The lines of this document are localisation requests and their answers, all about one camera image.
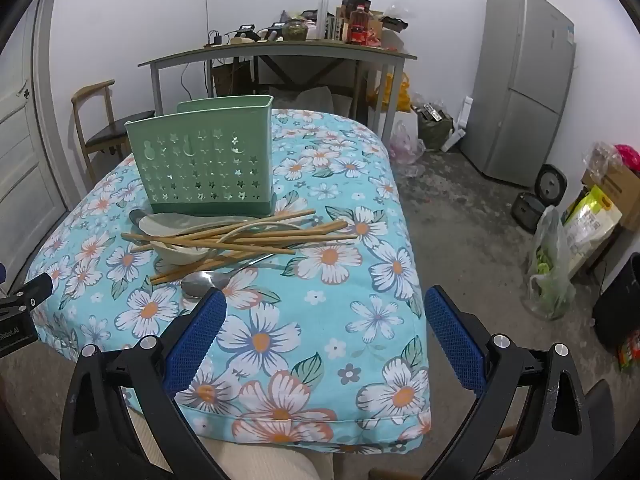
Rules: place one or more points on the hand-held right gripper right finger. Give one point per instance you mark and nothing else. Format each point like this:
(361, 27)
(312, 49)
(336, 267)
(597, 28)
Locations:
(455, 342)

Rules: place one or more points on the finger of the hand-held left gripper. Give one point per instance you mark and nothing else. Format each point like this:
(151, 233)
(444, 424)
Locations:
(30, 292)

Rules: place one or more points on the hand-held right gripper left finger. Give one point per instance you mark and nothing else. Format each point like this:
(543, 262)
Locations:
(200, 332)

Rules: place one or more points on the white ceramic spoon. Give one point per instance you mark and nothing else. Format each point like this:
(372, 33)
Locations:
(172, 255)
(157, 226)

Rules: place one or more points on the bunch of wooden chopsticks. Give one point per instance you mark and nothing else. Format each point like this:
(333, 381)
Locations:
(260, 247)

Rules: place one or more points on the green plastic utensil holder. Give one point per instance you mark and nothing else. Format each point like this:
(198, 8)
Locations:
(205, 160)

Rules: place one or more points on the clear bag of greens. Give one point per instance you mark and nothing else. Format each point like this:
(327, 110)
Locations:
(547, 270)

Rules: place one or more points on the blue floral cloth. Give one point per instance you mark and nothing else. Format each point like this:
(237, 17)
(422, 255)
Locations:
(325, 310)

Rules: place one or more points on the white door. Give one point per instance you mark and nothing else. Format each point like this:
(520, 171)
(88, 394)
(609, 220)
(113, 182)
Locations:
(20, 150)

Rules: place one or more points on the black rice cooker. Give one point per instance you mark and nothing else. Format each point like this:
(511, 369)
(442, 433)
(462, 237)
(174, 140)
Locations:
(537, 200)

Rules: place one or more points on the wooden chair with dark seat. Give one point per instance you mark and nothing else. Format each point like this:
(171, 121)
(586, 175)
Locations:
(102, 135)

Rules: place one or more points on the yellow and white sack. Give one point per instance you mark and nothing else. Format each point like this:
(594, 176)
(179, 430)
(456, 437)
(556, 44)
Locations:
(592, 225)

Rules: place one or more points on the pink plastic bag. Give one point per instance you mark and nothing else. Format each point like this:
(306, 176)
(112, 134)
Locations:
(406, 142)

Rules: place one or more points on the olive green bag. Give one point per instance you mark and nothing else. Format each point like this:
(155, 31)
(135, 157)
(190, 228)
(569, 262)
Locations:
(435, 127)

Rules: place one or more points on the white leaning panel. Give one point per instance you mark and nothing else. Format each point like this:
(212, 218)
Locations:
(459, 122)

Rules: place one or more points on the clear crumpled plastic bag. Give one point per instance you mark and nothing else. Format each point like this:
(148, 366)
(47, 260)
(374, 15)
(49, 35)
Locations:
(600, 160)

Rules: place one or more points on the brown cardboard box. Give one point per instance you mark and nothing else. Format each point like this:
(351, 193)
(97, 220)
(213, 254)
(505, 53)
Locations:
(230, 80)

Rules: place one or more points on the pink crumpled bag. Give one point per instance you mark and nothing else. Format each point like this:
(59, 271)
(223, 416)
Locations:
(629, 156)

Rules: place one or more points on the yellow plastic bag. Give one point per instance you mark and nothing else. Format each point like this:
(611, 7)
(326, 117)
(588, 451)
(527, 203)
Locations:
(397, 92)

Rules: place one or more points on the silver refrigerator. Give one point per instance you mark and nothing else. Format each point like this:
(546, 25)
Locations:
(520, 90)

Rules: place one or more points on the wooden desk with white legs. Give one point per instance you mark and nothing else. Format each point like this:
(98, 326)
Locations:
(280, 50)

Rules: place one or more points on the black power adapter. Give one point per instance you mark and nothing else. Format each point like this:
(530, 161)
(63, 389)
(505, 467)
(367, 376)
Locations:
(216, 38)

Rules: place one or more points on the glass jar with green contents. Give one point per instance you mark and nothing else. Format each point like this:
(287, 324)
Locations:
(296, 30)

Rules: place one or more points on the black tray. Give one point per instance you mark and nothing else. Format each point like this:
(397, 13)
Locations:
(395, 22)

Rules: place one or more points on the oil bottle with red label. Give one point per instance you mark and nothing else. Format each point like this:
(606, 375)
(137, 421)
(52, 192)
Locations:
(358, 27)

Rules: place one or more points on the black printed box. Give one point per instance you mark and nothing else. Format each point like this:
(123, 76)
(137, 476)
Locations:
(356, 2)

